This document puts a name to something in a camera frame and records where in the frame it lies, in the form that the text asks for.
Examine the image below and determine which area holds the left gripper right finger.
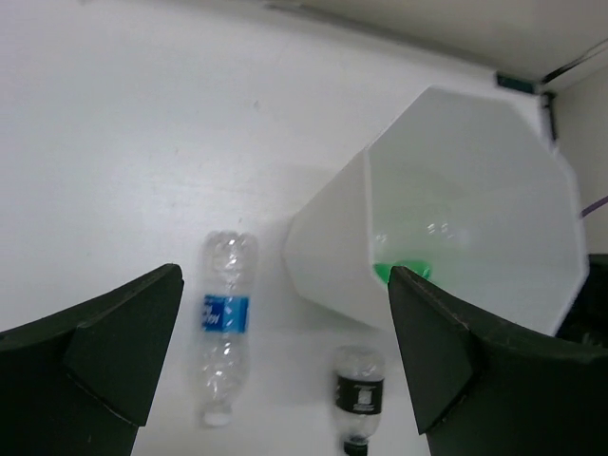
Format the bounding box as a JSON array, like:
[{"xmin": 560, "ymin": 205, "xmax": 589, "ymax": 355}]
[{"xmin": 388, "ymin": 267, "xmax": 607, "ymax": 455}]

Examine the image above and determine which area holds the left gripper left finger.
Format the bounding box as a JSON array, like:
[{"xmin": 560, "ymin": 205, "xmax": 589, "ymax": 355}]
[{"xmin": 1, "ymin": 264, "xmax": 184, "ymax": 455}]

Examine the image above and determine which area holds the clear bottle black label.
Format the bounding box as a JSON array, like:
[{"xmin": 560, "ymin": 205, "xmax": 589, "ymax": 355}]
[{"xmin": 332, "ymin": 345, "xmax": 386, "ymax": 455}]

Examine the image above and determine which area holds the green plastic soda bottle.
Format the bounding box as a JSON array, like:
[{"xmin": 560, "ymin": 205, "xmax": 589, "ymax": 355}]
[{"xmin": 372, "ymin": 258, "xmax": 434, "ymax": 286}]

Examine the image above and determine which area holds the clear bottle blue label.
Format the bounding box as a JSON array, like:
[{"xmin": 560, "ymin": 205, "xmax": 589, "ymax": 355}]
[{"xmin": 194, "ymin": 231, "xmax": 258, "ymax": 428}]

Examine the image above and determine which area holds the white octagonal plastic bin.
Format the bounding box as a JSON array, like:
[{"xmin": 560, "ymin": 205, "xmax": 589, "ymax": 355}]
[{"xmin": 283, "ymin": 86, "xmax": 588, "ymax": 335}]

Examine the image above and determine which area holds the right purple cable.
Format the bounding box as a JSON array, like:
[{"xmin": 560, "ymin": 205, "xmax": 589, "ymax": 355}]
[{"xmin": 579, "ymin": 194, "xmax": 608, "ymax": 219}]

